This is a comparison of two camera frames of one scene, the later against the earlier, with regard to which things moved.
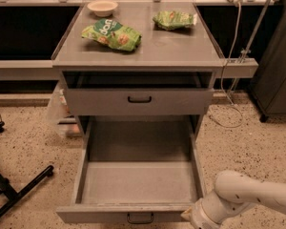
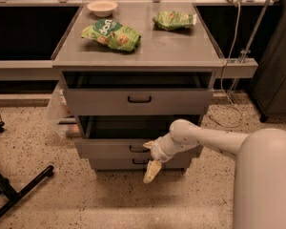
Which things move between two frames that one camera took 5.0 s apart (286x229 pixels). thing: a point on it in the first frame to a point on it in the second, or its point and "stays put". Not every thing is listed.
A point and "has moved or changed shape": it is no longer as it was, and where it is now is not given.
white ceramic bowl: x=102 y=8 stays put
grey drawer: x=137 y=170 has moved or changed shape
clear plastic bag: x=60 y=115 stays put
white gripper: x=194 y=216 to x=157 y=151
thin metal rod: x=255 y=31 stays put
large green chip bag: x=113 y=33 stays put
